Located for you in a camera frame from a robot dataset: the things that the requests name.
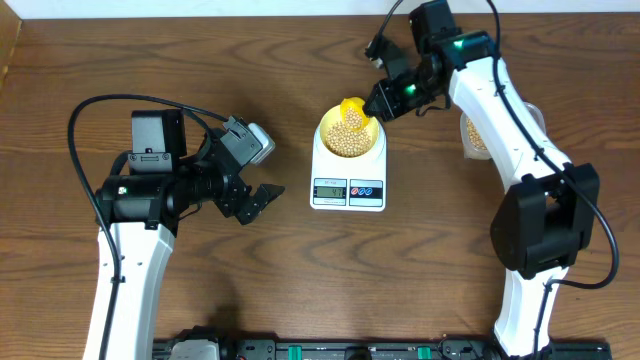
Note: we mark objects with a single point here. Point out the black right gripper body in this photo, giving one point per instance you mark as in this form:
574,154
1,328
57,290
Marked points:
401,95

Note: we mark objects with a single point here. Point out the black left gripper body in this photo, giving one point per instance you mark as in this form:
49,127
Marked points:
228,191

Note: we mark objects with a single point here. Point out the yellow measuring scoop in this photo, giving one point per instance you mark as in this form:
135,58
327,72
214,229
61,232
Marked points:
352,113

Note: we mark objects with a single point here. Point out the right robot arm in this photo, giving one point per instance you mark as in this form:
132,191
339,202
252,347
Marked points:
549,207

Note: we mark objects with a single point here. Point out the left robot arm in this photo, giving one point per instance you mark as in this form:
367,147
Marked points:
149,190

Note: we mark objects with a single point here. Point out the pale yellow bowl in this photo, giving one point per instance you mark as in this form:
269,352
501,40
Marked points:
341,141

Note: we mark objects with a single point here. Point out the white digital kitchen scale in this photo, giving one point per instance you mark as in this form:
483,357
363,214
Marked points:
348,183

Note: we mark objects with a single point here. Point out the clear plastic container of soybeans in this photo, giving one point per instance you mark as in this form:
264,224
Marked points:
473,145

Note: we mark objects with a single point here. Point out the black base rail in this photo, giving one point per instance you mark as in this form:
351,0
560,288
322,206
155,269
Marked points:
210,343

